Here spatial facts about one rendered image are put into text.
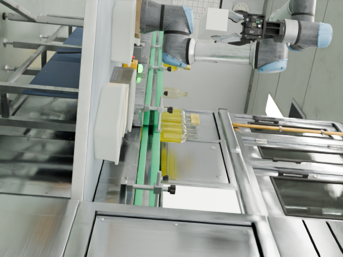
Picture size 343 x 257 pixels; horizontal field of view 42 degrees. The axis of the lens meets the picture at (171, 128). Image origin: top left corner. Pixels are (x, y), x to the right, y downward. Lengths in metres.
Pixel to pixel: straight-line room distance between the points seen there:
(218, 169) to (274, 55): 0.59
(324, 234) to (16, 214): 0.76
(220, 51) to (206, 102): 6.49
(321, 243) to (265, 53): 0.95
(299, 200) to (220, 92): 6.37
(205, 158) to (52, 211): 1.17
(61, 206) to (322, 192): 1.38
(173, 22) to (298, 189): 0.96
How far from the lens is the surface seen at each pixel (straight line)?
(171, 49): 1.95
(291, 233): 1.18
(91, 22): 1.24
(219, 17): 1.32
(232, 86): 8.35
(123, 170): 1.65
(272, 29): 1.42
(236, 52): 1.92
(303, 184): 2.24
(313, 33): 1.45
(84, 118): 1.23
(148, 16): 1.96
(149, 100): 2.08
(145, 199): 1.54
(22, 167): 2.09
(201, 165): 2.12
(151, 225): 1.13
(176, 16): 1.98
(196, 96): 8.35
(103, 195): 1.51
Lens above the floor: 0.91
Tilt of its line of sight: 3 degrees up
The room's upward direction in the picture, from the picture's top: 95 degrees clockwise
